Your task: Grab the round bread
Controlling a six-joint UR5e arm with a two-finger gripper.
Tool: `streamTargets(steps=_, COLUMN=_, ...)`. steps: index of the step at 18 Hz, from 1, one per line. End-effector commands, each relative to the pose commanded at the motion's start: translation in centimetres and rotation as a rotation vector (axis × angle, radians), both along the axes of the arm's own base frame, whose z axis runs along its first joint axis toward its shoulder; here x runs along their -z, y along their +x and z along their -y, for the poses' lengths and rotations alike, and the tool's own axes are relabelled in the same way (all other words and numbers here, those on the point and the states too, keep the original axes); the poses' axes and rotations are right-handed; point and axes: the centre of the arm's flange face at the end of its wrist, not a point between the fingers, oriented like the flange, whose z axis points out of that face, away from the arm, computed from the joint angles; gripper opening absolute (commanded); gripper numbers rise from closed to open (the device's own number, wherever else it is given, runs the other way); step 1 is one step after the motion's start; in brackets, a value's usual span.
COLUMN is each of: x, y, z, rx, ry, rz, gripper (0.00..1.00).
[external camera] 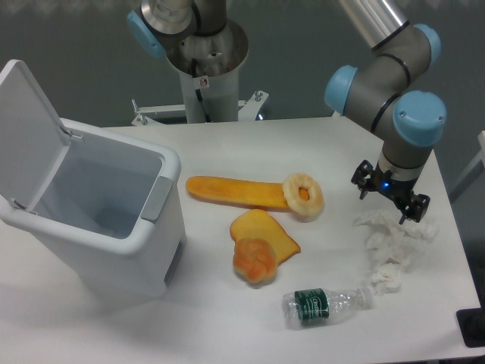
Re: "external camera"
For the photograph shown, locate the pale ring-shaped bread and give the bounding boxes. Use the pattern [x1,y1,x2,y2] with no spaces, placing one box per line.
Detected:
[282,173,324,221]

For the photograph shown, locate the white trash bin open lid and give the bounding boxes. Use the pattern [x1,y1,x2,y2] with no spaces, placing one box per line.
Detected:
[1,60,186,297]

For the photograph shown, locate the clear plastic bottle green label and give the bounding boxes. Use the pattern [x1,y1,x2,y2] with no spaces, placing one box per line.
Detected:
[282,287,374,330]

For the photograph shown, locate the small crumpled white tissue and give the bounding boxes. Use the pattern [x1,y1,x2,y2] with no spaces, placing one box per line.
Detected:
[365,263,402,296]

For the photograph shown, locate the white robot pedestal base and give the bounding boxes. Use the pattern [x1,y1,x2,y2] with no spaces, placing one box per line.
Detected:
[132,20,269,125]

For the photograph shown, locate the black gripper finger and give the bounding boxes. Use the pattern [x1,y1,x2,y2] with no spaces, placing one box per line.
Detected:
[351,160,374,200]
[397,193,430,224]

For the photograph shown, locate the round knotted bread roll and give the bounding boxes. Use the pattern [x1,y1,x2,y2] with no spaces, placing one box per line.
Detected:
[233,238,278,284]

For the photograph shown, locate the orange toast slice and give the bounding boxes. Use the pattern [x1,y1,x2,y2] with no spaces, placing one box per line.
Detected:
[230,209,301,265]

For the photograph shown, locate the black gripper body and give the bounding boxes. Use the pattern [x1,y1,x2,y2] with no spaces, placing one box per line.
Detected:
[374,166,417,207]

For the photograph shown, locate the white frame at right edge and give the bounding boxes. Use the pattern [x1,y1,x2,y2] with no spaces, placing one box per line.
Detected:
[449,130,484,203]

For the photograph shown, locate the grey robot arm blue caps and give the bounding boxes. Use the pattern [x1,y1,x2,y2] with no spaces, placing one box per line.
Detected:
[127,1,447,221]

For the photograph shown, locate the crumpled white tissue paper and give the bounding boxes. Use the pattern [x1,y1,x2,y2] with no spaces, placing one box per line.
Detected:
[353,209,439,271]

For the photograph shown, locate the black device at table edge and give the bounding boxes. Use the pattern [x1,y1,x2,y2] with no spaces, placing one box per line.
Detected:
[456,308,484,348]

